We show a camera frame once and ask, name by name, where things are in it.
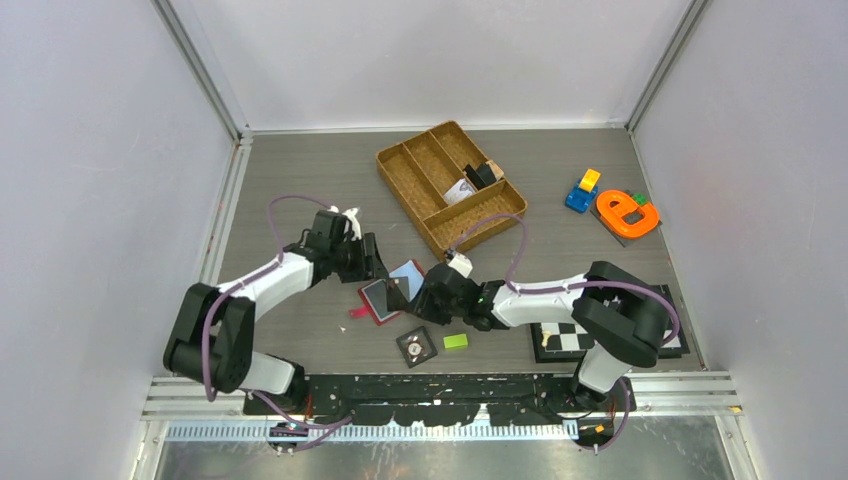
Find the yellow toy brick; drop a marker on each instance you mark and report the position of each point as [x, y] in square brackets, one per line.
[589, 180]

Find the black white chessboard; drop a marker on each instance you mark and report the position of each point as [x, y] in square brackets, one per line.
[568, 342]

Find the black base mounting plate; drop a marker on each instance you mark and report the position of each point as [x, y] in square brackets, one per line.
[436, 399]

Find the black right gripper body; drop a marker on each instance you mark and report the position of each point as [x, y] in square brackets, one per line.
[430, 307]

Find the red leather card holder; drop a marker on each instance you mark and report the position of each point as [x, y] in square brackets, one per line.
[384, 299]

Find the blue toy brick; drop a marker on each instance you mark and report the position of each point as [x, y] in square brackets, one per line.
[579, 200]

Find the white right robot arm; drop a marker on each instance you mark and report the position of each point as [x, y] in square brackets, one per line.
[627, 319]

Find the green rectangular block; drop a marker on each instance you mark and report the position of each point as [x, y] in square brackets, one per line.
[455, 342]

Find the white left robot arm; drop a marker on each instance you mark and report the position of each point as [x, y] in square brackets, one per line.
[212, 339]

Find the poker chip in black case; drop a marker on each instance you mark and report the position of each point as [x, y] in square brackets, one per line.
[416, 347]

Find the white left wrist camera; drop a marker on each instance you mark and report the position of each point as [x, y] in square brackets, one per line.
[353, 229]

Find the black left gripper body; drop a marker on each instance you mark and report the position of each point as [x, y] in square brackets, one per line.
[350, 263]

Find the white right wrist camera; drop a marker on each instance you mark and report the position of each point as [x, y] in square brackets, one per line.
[460, 263]

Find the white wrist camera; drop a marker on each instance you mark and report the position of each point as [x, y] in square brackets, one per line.
[460, 263]
[353, 229]

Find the woven wicker divided tray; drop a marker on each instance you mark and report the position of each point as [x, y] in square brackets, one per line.
[419, 170]

